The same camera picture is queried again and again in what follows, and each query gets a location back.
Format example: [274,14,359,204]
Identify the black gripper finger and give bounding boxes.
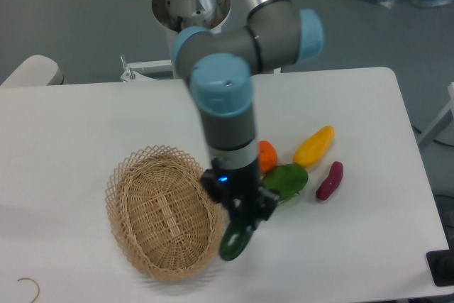
[253,187,281,230]
[200,158,235,216]

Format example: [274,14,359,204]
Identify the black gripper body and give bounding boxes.
[216,158,261,225]

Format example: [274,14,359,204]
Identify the green cucumber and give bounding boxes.
[218,218,255,261]

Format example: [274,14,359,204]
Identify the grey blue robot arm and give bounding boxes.
[165,0,324,230]

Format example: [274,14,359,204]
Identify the woven wicker basket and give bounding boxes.
[106,145,225,282]

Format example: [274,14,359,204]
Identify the green bok choy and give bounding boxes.
[262,163,309,202]

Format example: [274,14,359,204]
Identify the orange tangerine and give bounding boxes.
[258,141,278,174]

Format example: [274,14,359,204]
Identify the purple sweet potato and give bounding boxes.
[316,161,344,202]

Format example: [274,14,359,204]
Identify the yellow pepper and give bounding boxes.
[293,126,336,169]

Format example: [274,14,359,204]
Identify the black box at edge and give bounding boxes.
[426,250,453,287]

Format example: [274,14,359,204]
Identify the white chair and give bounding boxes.
[1,55,67,89]

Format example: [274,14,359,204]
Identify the tan rubber band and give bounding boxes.
[16,277,41,302]

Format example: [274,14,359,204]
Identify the white metal frame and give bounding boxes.
[416,82,453,150]

